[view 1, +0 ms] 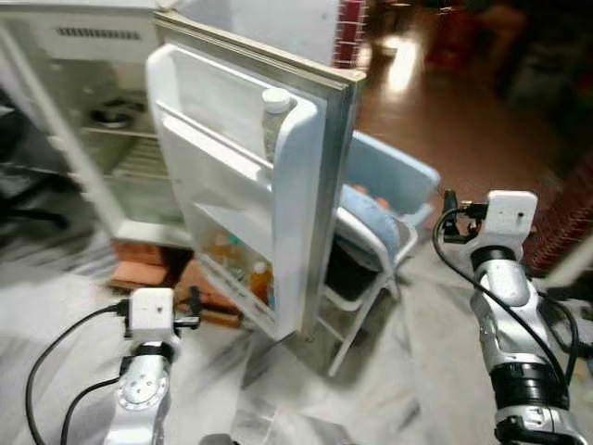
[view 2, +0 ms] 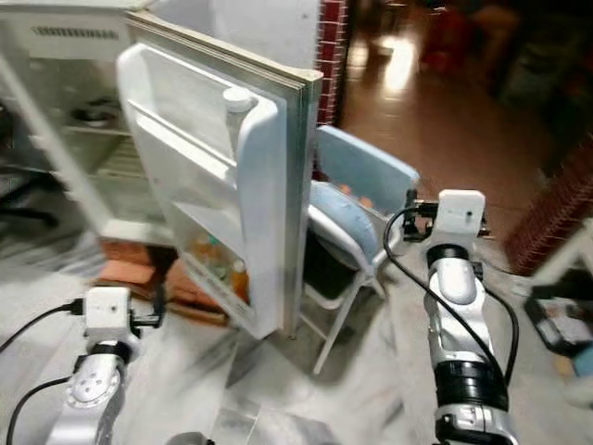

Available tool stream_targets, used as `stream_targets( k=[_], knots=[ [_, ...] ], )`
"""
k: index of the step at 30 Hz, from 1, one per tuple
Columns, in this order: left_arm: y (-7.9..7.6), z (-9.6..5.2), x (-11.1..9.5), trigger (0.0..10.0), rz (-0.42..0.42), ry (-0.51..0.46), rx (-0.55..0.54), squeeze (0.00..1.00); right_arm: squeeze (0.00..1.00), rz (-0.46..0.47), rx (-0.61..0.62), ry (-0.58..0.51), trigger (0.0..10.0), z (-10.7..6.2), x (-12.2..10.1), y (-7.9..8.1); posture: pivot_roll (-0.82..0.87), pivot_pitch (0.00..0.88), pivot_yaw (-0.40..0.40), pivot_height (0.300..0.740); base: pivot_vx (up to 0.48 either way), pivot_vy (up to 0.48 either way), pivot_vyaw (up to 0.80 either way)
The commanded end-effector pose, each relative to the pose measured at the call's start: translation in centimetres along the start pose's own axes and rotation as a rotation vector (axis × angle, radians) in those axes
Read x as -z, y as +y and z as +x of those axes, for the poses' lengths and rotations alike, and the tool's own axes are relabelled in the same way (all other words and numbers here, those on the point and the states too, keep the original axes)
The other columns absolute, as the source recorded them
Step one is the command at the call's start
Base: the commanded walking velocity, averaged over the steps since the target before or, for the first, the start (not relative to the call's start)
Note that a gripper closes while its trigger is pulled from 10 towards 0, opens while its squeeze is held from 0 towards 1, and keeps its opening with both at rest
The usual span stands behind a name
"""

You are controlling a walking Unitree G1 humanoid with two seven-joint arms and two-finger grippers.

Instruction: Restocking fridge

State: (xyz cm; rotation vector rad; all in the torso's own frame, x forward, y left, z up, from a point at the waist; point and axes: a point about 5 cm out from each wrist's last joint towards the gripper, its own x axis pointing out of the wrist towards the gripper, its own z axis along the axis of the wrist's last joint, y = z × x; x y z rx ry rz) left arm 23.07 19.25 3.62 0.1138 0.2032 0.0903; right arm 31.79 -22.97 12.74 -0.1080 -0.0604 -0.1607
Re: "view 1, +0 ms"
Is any metal bowl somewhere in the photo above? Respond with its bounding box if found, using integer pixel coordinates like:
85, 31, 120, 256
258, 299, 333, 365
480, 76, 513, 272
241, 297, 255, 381
89, 99, 141, 129

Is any blue seat cushion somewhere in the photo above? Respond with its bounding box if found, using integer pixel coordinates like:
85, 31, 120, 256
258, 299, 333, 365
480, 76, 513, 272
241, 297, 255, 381
337, 183, 402, 272

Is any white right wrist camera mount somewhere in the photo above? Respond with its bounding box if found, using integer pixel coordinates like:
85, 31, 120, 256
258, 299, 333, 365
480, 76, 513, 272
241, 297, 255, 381
472, 190, 539, 252

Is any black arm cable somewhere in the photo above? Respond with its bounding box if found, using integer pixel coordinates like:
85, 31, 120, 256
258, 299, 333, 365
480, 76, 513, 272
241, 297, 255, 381
432, 205, 581, 387
24, 300, 132, 445

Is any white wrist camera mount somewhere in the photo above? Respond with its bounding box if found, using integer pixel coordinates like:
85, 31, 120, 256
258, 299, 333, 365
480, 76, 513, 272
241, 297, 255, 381
127, 287, 178, 343
472, 190, 539, 252

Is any orange drink bottle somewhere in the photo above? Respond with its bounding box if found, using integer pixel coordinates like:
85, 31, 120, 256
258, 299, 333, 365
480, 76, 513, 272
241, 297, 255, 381
247, 261, 275, 308

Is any black office chair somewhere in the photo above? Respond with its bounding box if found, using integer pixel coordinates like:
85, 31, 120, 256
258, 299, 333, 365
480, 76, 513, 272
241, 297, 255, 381
0, 102, 70, 235

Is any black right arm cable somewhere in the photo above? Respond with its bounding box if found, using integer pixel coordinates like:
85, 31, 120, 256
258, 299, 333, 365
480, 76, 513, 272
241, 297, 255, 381
432, 205, 581, 387

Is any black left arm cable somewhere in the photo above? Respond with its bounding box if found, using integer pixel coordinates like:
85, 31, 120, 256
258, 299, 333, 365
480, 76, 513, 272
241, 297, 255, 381
24, 300, 132, 445

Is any red brick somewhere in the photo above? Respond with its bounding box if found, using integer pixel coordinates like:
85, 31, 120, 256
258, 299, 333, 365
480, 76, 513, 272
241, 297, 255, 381
109, 258, 179, 290
176, 261, 246, 327

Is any clear bottle with white cap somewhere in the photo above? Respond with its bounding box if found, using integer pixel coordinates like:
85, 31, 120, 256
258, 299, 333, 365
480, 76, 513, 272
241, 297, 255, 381
261, 87, 294, 175

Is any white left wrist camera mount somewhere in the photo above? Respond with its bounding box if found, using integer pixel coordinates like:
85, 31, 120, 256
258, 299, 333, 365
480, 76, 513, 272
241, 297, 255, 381
127, 287, 178, 343

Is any grey fridge door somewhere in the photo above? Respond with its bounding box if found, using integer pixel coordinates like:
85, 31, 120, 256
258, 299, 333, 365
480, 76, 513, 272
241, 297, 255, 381
145, 10, 368, 340

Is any grey fridge body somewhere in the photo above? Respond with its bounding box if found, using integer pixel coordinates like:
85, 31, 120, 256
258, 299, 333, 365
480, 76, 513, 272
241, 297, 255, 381
0, 0, 197, 249

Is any blue chair with white frame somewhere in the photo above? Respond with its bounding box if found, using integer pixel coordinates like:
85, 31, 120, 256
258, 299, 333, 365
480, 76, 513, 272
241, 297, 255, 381
313, 129, 442, 377

